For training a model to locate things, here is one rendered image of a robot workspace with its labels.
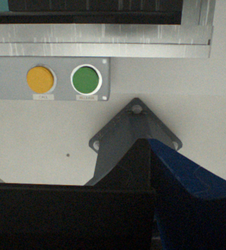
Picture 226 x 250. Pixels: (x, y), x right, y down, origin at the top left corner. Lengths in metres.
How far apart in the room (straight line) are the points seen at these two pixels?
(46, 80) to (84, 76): 0.06
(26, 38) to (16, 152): 0.28
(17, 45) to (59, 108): 0.17
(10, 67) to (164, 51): 0.24
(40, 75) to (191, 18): 0.23
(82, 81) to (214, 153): 0.34
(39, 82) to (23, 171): 0.28
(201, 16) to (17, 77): 0.29
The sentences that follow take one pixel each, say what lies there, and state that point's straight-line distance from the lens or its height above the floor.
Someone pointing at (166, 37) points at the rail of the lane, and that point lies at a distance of 0.36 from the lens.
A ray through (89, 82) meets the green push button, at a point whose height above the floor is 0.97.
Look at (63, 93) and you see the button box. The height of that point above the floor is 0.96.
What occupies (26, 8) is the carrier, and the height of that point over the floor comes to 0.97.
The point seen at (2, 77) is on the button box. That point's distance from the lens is 0.41.
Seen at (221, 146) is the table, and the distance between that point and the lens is 0.56.
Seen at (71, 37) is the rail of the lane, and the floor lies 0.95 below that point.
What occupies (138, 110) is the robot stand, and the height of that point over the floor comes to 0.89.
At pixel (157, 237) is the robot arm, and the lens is 0.23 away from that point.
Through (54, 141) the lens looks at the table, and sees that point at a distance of 0.53.
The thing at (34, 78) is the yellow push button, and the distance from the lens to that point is 0.37.
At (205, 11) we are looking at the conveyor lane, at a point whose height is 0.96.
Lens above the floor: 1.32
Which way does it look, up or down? 69 degrees down
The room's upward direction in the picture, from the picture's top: 175 degrees counter-clockwise
